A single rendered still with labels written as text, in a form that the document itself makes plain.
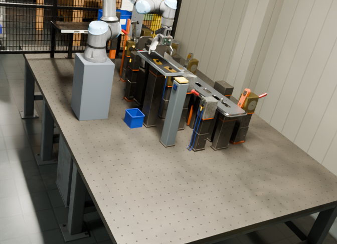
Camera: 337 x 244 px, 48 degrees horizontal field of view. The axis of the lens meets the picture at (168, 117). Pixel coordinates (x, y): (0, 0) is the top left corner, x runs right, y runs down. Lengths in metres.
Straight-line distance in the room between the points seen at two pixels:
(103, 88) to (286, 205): 1.32
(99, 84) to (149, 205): 0.91
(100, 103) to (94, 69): 0.25
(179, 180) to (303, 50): 2.48
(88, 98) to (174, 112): 0.58
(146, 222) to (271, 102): 2.96
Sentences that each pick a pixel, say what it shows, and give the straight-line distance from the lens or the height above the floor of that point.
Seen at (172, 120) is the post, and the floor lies 0.90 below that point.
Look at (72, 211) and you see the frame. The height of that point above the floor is 0.23.
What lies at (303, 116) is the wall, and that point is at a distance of 4.23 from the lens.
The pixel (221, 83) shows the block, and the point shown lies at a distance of 2.71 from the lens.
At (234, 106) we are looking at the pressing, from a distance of 2.47.
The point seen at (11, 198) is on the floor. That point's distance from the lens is 3.01.
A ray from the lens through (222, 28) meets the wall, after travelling 5.23.
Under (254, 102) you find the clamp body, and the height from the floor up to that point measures 1.02.
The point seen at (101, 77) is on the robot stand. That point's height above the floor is 1.01.
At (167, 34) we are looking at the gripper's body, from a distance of 2.32.
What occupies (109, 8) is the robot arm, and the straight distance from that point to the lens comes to 2.49.
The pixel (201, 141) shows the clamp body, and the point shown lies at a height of 0.77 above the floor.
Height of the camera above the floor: 1.98
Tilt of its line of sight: 27 degrees down
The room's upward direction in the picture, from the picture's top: 13 degrees clockwise
